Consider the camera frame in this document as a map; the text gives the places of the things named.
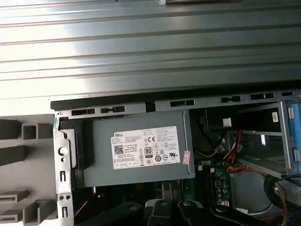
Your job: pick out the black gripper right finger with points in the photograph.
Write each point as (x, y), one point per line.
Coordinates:
(190, 212)

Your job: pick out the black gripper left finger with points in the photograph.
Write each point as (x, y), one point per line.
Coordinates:
(127, 214)

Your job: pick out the black RAM slot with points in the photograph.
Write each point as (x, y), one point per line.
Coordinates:
(211, 183)
(202, 183)
(197, 183)
(207, 183)

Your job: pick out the white board power connector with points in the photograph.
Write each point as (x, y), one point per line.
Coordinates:
(225, 203)

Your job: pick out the green motherboard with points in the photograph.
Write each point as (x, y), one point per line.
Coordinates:
(223, 171)

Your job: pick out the white power supply label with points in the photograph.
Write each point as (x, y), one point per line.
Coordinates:
(131, 162)

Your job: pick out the grey power supply unit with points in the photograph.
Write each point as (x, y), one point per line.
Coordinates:
(101, 153)

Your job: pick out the grey parts rack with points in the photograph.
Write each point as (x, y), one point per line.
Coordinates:
(42, 164)

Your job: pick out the black open PC case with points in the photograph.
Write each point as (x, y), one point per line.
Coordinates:
(117, 100)

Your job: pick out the metal optical drive cage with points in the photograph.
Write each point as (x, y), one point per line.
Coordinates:
(283, 141)

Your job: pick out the blue plastic drive latch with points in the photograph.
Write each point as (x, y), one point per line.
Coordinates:
(297, 136)

